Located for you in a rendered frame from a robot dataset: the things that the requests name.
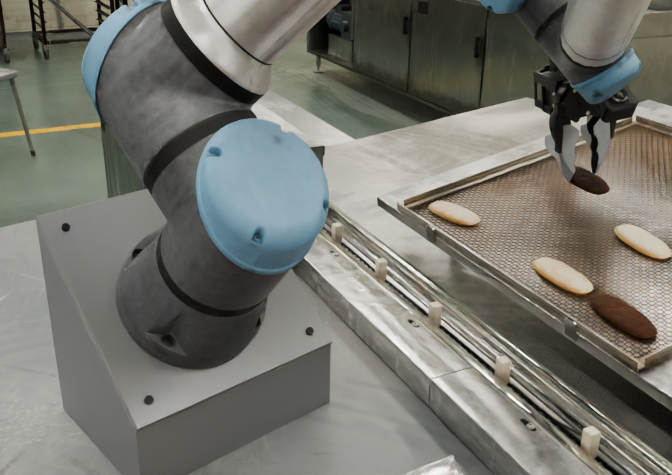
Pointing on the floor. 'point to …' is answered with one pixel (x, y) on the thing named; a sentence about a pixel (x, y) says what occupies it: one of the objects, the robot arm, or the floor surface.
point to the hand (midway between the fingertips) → (584, 170)
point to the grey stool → (17, 103)
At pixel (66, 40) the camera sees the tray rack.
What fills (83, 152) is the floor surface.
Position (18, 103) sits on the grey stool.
